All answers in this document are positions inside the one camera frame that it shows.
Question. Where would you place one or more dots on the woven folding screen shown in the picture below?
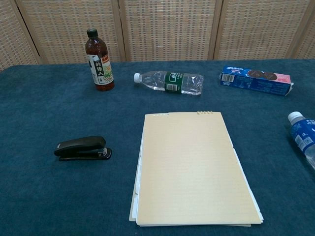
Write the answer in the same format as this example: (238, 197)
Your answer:
(167, 27)

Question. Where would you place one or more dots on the blue cookie box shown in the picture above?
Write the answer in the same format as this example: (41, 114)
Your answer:
(256, 81)

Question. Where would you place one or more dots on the black stapler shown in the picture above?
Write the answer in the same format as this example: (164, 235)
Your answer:
(81, 145)

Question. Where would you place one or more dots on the brown tea bottle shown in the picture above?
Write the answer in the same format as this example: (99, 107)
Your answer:
(100, 64)

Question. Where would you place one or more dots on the beige spiral notebook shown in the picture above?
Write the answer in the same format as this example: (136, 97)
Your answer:
(192, 169)

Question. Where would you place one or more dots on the clear green-label water bottle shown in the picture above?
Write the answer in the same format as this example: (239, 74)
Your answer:
(172, 82)

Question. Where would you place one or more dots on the blue-label water bottle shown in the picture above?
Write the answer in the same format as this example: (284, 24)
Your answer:
(304, 137)

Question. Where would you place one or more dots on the blue table cloth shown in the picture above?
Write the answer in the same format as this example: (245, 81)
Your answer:
(61, 191)

